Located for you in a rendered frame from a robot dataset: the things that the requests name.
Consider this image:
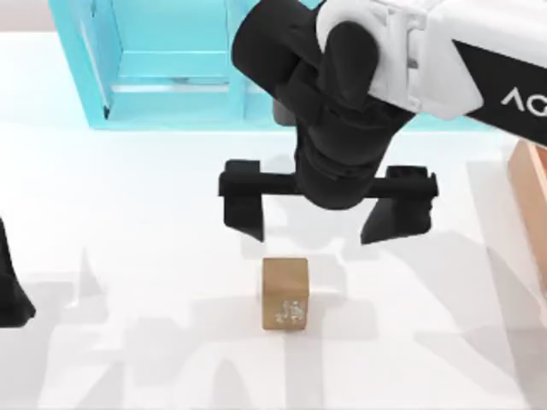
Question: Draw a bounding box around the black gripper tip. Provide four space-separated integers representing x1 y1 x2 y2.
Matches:
0 217 38 330

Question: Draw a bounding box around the light blue rack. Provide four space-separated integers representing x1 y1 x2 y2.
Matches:
46 0 471 131

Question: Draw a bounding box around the brown cardboard box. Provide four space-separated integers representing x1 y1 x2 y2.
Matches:
261 255 310 332

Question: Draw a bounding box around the salmon-coloured box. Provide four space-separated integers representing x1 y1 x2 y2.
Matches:
508 138 547 254

